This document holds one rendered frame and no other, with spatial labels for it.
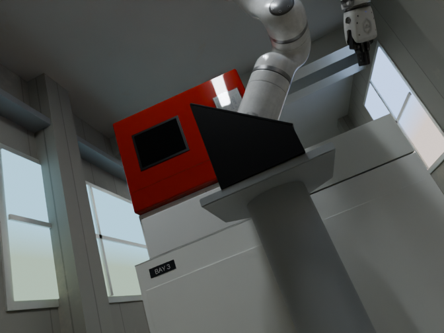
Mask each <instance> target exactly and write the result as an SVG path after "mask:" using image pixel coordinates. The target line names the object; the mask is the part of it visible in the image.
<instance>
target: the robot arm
mask: <svg viewBox="0 0 444 333"><path fill-rule="evenodd" d="M225 1H234V2H235V3H236V4H237V5H238V6H239V7H240V8H241V9H242V10H243V11H244V12H245V13H246V14H247V15H248V16H250V17H252V18H254V19H260V20H261V22H262V23H263V25H264V26H265V28H266V30H267V32H268V36H269V37H270V41H271V43H272V50H271V52H269V53H266V54H264V55H261V56H260V57H259V58H258V60H257V61H256V63H255V65H254V69H253V70H252V74H251V76H250V79H249V82H248V84H247V87H246V90H245V92H244V96H243V98H242V101H241V103H240V106H239V109H238V112H240V113H243V114H249V115H253V116H259V117H263V118H269V119H273V120H279V118H280V116H281V112H282V110H283V106H284V104H285V100H286V98H287V94H288V92H289V88H290V86H291V82H292V80H293V76H294V74H295V72H296V70H298V68H300V67H301V66H302V65H303V64H304V63H305V62H306V61H307V59H308V57H309V54H310V50H311V35H310V31H309V25H308V21H307V15H306V11H305V8H304V5H303V4H302V2H301V0H225ZM340 2H341V8H342V10H346V11H344V33H345V38H346V43H347V45H349V46H350V50H355V53H356V54H357V60H358V65H359V66H363V65H369V64H370V58H369V50H370V49H369V47H370V44H372V43H373V39H375V38H376V37H377V29H376V24H375V18H374V15H373V11H372V8H371V6H370V4H367V3H368V2H371V0H340Z"/></svg>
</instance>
